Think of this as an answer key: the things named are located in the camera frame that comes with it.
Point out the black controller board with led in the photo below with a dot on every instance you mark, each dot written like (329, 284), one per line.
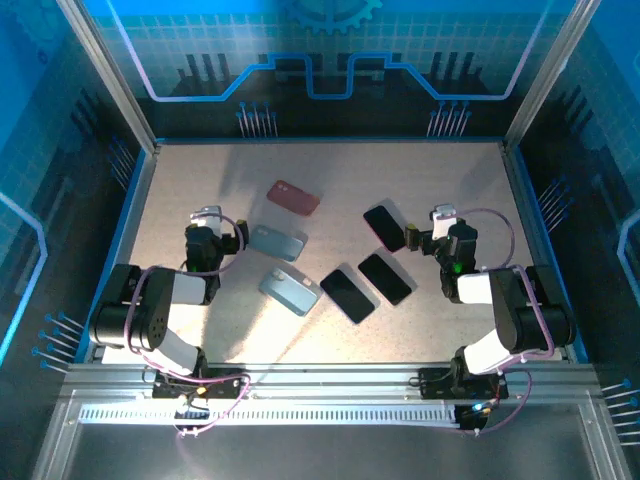
(475, 417)

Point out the red phone case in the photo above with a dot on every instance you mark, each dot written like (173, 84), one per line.
(292, 198)

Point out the aluminium frame post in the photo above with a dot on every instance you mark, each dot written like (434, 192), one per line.
(550, 75)
(110, 75)

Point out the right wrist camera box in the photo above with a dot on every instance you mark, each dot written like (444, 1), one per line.
(442, 222)

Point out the aluminium cross rail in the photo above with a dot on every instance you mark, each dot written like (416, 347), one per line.
(325, 380)

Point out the grey blue phone case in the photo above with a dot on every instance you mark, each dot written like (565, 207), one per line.
(276, 243)

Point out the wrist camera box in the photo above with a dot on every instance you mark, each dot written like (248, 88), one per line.
(210, 220)
(442, 222)

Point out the black phone pink frame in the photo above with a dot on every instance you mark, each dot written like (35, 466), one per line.
(382, 227)

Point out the light blue phone case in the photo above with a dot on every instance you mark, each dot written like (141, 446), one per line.
(290, 292)

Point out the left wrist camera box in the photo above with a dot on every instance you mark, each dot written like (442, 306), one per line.
(210, 220)

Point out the grey metal panel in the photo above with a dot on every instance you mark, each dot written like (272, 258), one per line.
(325, 455)

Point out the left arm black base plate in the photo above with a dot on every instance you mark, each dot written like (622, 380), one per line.
(225, 389)

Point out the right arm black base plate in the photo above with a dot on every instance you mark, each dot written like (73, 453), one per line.
(435, 385)

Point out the aluminium side rail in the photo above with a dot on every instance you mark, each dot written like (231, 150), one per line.
(541, 250)
(126, 250)

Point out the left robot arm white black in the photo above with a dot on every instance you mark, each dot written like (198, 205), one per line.
(145, 325)

